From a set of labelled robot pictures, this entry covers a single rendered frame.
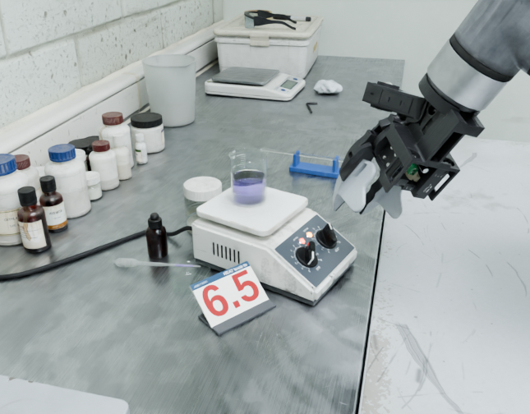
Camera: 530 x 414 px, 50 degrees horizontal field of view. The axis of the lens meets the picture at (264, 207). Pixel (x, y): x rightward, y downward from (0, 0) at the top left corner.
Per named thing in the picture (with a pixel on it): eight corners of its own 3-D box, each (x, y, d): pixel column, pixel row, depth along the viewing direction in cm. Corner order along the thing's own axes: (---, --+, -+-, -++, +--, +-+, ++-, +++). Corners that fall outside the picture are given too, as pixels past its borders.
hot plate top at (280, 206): (311, 203, 82) (311, 198, 81) (265, 238, 73) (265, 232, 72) (242, 185, 87) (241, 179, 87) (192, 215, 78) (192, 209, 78)
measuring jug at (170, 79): (131, 114, 145) (124, 55, 138) (175, 106, 152) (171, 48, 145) (165, 134, 132) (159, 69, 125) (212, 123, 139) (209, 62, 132)
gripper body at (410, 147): (380, 196, 63) (446, 114, 56) (355, 144, 69) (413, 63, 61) (430, 204, 67) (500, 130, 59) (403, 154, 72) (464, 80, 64)
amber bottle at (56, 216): (42, 226, 92) (32, 177, 88) (64, 220, 94) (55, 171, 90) (48, 236, 89) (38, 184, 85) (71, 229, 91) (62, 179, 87)
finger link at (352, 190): (328, 232, 69) (378, 183, 64) (315, 196, 73) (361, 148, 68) (346, 237, 71) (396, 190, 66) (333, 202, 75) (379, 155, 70)
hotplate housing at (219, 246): (357, 264, 82) (361, 214, 78) (314, 310, 72) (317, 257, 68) (232, 223, 93) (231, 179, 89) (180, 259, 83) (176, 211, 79)
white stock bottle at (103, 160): (124, 186, 106) (118, 143, 102) (99, 193, 103) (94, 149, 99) (112, 178, 109) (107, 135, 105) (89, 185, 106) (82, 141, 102)
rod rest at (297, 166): (342, 172, 112) (343, 155, 110) (338, 178, 109) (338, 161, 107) (293, 165, 115) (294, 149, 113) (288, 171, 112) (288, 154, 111)
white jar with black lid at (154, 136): (142, 156, 119) (139, 123, 116) (127, 147, 124) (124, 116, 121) (170, 149, 123) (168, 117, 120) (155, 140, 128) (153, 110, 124)
